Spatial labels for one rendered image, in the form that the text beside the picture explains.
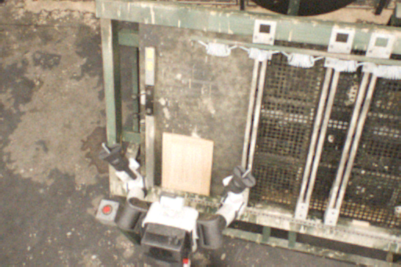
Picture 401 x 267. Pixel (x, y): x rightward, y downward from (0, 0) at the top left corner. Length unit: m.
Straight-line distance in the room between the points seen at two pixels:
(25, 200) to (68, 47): 1.68
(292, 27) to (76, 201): 2.54
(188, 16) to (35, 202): 2.47
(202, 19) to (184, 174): 1.03
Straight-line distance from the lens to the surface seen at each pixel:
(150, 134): 2.56
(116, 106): 2.57
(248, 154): 2.44
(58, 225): 3.89
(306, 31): 2.09
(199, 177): 2.66
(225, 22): 2.11
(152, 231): 2.19
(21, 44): 5.03
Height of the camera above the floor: 3.49
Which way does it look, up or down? 61 degrees down
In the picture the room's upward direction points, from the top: 10 degrees counter-clockwise
